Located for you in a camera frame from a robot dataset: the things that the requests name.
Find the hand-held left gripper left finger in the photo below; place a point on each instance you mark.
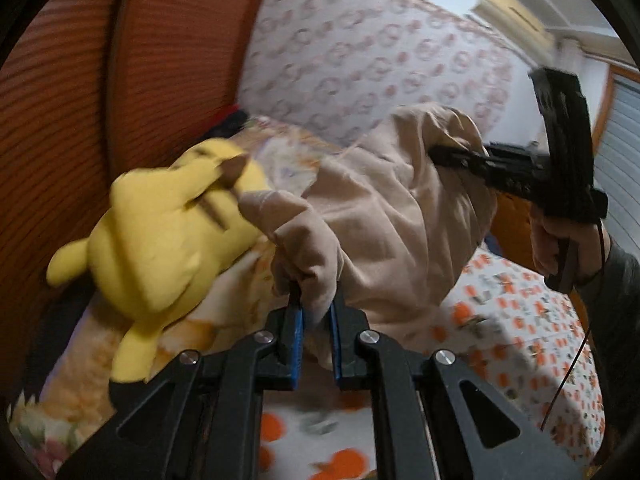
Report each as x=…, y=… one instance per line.
x=298, y=350

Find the yellow plush toy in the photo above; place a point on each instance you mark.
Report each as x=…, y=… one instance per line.
x=165, y=230

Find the orange fruit print blanket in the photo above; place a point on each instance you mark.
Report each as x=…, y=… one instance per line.
x=510, y=330

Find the wooden window frame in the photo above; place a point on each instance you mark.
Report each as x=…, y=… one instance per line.
x=607, y=85

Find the person's right hand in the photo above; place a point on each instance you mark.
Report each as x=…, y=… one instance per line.
x=541, y=247

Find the circle print curtain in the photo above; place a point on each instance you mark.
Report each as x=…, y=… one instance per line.
x=360, y=50

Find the beige air conditioner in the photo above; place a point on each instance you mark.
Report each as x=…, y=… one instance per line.
x=515, y=10

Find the floral blanket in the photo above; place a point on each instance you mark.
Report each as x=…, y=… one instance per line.
x=75, y=390

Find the wooden louvered wardrobe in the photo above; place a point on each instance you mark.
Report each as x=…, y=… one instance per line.
x=75, y=110

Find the person's right forearm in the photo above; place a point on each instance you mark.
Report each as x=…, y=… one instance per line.
x=620, y=320

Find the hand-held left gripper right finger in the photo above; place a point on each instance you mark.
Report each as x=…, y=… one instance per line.
x=336, y=350

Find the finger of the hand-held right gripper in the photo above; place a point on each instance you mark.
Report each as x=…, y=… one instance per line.
x=460, y=157

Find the beige printed t-shirt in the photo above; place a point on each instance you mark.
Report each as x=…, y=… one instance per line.
x=390, y=230

